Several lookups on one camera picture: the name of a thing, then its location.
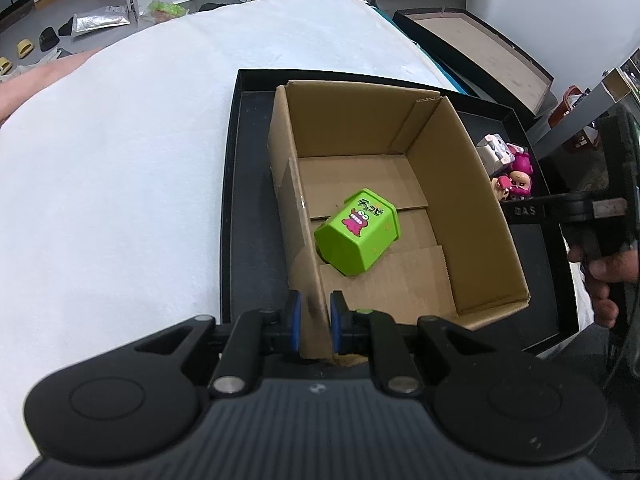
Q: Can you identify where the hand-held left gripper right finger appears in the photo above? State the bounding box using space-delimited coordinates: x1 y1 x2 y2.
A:
329 290 501 396

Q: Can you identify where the green cartoon toy box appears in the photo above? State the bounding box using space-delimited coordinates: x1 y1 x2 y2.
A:
314 188 403 277

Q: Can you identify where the magenta costume toy figure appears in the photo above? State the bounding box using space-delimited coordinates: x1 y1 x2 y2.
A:
507 142 536 197

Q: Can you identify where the white grey rabbit cube toy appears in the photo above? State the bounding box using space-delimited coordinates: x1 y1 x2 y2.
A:
475 133 515 177

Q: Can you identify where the silver foil bag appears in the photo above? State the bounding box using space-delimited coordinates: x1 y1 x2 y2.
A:
71 5 132 38

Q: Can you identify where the red plastic object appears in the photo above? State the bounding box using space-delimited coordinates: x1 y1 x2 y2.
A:
547 86 601 152

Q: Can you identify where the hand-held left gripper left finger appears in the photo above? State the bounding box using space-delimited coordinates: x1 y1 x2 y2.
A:
131 290 304 397

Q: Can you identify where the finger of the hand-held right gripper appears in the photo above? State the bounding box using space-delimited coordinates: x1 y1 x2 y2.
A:
501 192 629 225

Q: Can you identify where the brown cardboard box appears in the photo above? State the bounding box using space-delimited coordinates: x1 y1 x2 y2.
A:
267 79 531 361

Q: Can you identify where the pink blanket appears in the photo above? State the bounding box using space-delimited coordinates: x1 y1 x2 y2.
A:
0 49 101 126

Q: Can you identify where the dark grey board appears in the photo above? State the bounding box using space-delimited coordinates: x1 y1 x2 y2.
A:
525 67 623 161

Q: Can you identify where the black shallow tray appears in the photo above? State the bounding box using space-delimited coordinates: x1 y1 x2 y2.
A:
217 69 581 357

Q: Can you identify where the black box with cardboard liner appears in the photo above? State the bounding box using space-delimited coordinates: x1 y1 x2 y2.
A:
392 7 556 115

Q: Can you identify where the person's right hand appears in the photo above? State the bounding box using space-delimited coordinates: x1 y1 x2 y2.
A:
569 247 640 330

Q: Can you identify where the green snack packet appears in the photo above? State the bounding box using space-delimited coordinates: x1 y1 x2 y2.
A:
145 0 187 23

